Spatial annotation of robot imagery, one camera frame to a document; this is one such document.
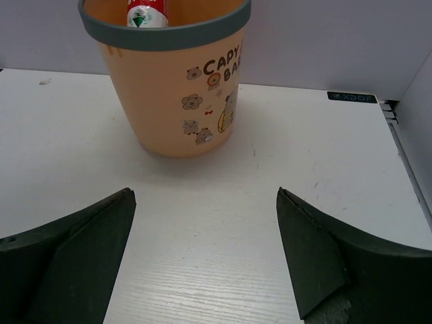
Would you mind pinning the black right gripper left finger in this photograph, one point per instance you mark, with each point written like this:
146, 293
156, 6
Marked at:
65, 271

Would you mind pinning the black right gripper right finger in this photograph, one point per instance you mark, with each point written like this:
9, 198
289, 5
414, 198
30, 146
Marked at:
341, 274

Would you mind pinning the clear bottle red label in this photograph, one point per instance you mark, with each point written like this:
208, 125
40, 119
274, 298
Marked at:
147, 14

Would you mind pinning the orange plastic bin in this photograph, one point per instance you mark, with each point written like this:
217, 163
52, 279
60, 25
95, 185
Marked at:
177, 85

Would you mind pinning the right blue table label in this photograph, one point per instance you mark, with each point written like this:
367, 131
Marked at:
351, 97

